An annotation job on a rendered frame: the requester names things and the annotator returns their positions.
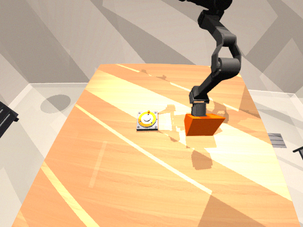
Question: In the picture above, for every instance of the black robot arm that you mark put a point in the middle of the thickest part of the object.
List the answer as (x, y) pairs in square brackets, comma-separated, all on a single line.
[(221, 68)]

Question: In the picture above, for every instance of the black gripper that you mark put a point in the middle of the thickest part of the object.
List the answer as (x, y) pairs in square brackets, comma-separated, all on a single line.
[(198, 2)]

